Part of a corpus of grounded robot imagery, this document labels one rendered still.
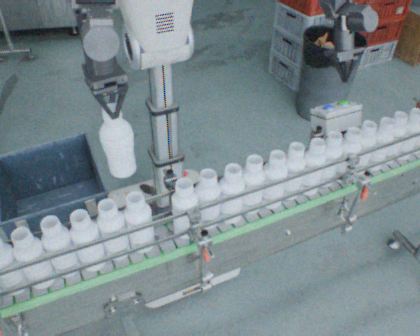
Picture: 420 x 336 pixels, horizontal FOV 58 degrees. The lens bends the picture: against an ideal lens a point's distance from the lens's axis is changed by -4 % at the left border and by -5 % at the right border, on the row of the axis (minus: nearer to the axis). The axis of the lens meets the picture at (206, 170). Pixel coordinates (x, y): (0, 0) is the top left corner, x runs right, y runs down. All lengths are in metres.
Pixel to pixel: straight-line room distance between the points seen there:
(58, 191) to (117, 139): 0.75
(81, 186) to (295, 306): 1.17
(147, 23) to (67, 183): 0.65
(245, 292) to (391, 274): 0.80
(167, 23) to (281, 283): 1.39
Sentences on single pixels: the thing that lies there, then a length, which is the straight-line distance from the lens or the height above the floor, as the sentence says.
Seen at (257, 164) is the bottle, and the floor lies 1.17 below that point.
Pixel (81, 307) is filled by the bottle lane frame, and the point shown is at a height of 0.91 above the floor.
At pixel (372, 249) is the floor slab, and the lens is 2.37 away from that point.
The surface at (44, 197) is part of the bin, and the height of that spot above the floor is 0.73.
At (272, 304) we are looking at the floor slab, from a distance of 2.03.
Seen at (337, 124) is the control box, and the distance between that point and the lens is 1.23.
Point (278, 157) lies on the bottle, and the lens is 0.97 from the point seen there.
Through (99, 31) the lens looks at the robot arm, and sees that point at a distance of 0.65.
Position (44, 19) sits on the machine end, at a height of 0.22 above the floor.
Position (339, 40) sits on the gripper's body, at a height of 1.30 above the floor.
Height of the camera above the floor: 1.77
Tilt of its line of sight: 43 degrees down
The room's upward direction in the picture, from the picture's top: 1 degrees clockwise
